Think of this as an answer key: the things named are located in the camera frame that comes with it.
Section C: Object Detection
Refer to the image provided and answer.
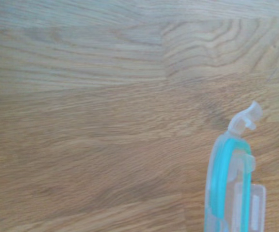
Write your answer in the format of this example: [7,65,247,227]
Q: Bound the clear lid with teal seal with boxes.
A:
[203,101,267,232]

